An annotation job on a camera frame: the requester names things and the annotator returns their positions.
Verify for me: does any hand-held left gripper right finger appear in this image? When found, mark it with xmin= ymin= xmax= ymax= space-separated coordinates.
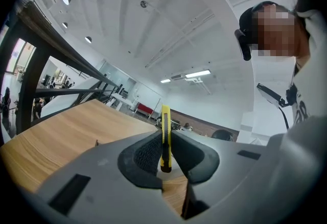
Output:
xmin=170 ymin=130 xmax=291 ymax=224

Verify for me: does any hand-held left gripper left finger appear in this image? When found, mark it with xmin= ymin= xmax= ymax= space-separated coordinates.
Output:
xmin=25 ymin=130 xmax=185 ymax=224

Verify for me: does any yellow utility knife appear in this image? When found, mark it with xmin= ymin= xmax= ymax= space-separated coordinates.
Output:
xmin=160 ymin=104 xmax=173 ymax=173

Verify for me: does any black chair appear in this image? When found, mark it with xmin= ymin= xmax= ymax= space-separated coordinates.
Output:
xmin=211 ymin=129 xmax=233 ymax=142

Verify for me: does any red cabinet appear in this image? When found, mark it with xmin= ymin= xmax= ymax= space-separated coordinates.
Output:
xmin=136 ymin=102 xmax=154 ymax=116

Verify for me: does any white table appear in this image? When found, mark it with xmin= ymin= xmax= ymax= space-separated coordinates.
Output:
xmin=110 ymin=92 xmax=136 ymax=111

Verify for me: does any grey chest-worn device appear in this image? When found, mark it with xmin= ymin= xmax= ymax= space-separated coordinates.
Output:
xmin=256 ymin=83 xmax=287 ymax=109

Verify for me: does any long ceiling light panel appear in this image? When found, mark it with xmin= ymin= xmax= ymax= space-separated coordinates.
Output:
xmin=184 ymin=69 xmax=212 ymax=79

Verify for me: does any person's white printed shirt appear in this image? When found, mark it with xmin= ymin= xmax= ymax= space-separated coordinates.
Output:
xmin=236 ymin=10 xmax=327 ymax=147

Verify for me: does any person's head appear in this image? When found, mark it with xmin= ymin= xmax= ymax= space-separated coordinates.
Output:
xmin=239 ymin=1 xmax=311 ymax=66

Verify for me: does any black device cable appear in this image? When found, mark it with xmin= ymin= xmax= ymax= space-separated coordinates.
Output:
xmin=279 ymin=106 xmax=291 ymax=131

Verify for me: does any black metal shelf frame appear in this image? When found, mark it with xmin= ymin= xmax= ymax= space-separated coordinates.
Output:
xmin=0 ymin=0 xmax=124 ymax=139

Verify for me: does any black head-mounted camera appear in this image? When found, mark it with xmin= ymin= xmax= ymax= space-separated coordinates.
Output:
xmin=234 ymin=28 xmax=252 ymax=62

